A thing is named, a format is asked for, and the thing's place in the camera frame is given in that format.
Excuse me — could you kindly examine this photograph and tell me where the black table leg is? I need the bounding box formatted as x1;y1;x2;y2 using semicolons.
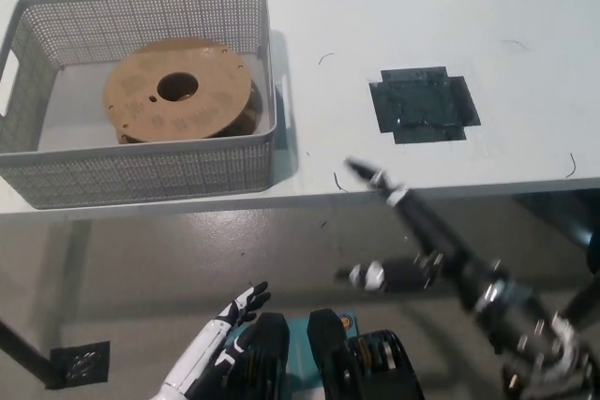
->
562;272;600;332
0;319;53;387

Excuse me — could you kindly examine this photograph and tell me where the grey perforated plastic basket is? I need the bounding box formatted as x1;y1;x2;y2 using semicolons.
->
0;0;282;211

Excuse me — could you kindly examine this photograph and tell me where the black teal robot body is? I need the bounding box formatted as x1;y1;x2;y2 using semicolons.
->
224;308;426;400

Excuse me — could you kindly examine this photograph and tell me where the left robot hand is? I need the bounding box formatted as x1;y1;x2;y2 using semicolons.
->
158;280;272;400

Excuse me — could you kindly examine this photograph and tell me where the brown cardboard filament spool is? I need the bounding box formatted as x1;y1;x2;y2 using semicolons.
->
102;37;262;144

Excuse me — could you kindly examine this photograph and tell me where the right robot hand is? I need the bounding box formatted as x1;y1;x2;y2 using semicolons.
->
335;157;515;313

